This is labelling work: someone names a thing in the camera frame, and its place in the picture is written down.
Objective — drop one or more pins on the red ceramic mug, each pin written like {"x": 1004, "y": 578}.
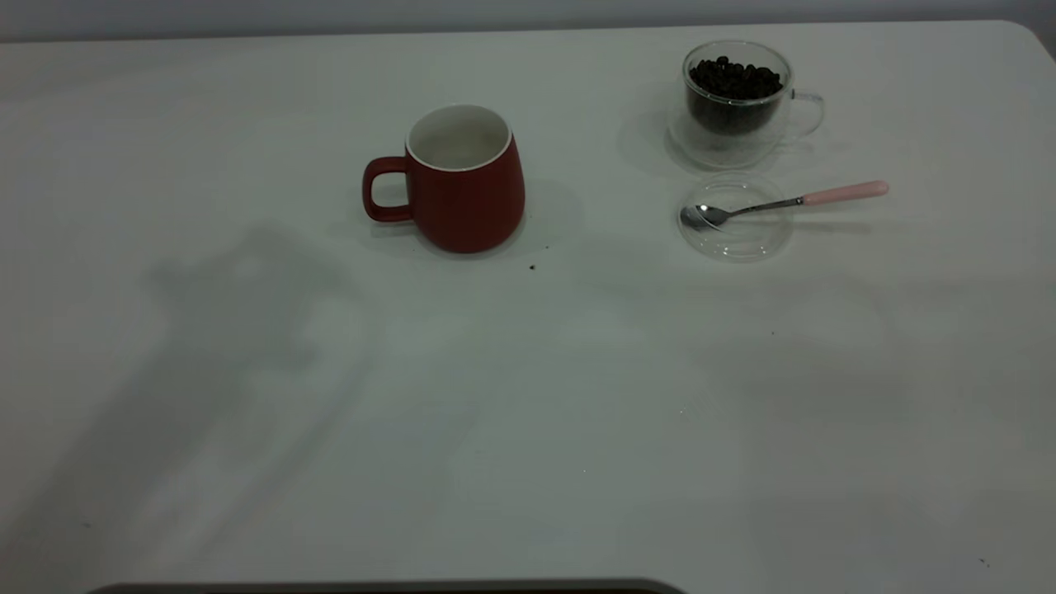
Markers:
{"x": 470, "y": 206}

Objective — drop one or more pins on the clear round glass lid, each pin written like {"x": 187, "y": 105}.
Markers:
{"x": 742, "y": 245}

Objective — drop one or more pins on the coffee beans heap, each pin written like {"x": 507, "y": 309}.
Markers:
{"x": 734, "y": 82}

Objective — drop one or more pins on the clear double-wall glass cup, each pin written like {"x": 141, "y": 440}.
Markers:
{"x": 726, "y": 153}

